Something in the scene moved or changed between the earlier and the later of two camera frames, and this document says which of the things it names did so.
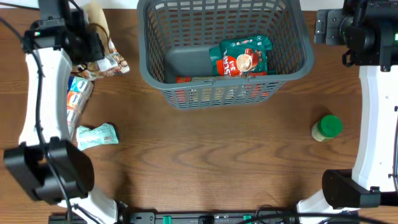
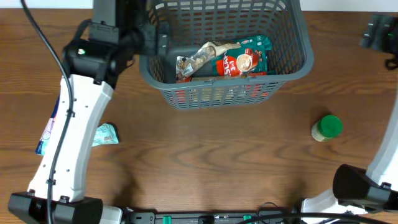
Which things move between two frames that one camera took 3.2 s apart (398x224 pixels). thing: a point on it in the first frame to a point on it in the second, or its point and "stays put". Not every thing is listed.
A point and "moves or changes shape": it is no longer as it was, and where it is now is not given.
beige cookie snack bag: x=112 y=64 moves or changes shape
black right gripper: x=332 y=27 to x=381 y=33
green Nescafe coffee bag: x=241 y=56 stays put
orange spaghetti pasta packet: x=255 y=87 stays put
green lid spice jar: x=328 y=127 stays put
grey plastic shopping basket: x=175 y=38 stays put
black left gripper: x=92 y=47 to x=162 y=43
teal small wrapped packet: x=103 y=134 stays put
